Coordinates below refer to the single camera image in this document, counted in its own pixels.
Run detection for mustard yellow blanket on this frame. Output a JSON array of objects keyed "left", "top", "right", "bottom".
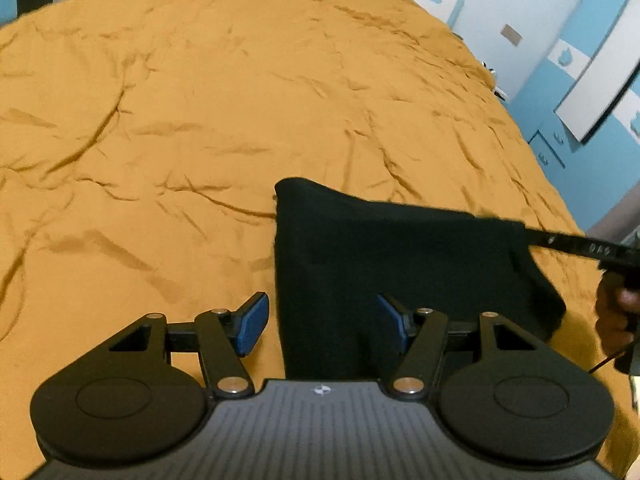
[{"left": 0, "top": 0, "right": 634, "bottom": 480}]

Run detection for black framed white panel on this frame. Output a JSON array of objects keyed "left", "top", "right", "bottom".
[{"left": 554, "top": 35, "right": 640, "bottom": 144}]

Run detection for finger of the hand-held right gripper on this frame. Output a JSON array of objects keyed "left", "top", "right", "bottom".
[{"left": 517, "top": 224, "right": 640, "bottom": 264}]

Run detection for black pants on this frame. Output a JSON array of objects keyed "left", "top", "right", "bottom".
[{"left": 272, "top": 176, "right": 569, "bottom": 386}]

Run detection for person's right hand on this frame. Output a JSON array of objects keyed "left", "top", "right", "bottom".
[{"left": 595, "top": 275, "right": 636, "bottom": 357}]

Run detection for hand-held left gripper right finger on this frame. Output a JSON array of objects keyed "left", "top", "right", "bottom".
[{"left": 376, "top": 293, "right": 577, "bottom": 402}]

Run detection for thin black cable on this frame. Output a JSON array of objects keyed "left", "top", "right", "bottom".
[{"left": 586, "top": 342, "right": 640, "bottom": 375}]

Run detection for blue and white wardrobe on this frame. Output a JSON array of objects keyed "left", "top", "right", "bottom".
[{"left": 507, "top": 0, "right": 640, "bottom": 237}]

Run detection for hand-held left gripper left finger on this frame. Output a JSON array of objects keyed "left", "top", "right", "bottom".
[{"left": 62, "top": 291, "right": 271, "bottom": 401}]

